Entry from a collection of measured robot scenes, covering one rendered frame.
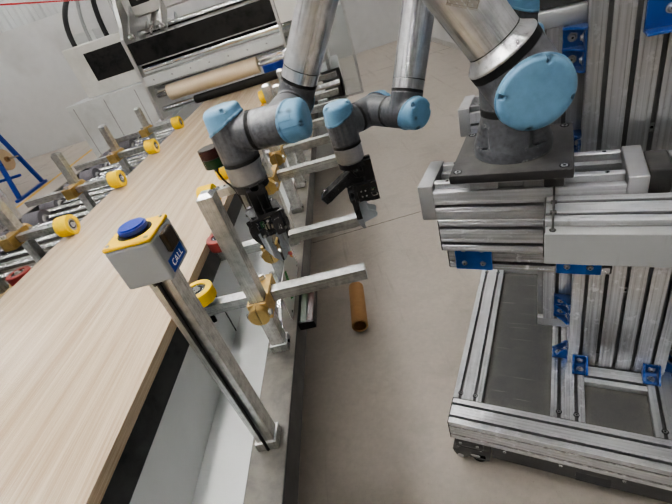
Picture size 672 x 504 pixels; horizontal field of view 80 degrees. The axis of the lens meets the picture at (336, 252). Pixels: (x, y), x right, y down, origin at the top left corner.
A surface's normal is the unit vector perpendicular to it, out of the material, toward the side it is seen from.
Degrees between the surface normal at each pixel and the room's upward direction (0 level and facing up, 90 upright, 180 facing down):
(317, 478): 0
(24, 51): 90
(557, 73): 96
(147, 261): 90
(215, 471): 0
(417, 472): 0
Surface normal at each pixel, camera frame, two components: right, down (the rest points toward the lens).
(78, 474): -0.27, -0.80
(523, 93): -0.04, 0.66
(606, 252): -0.40, 0.60
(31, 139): 0.10, 0.53
